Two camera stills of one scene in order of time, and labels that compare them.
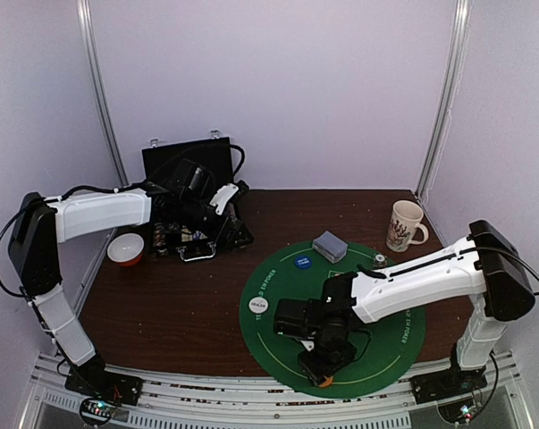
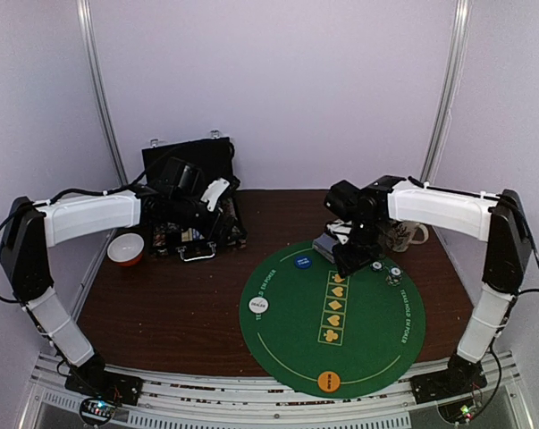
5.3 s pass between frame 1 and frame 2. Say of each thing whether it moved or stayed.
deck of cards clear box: stayed
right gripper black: moved
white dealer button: stayed
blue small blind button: stayed
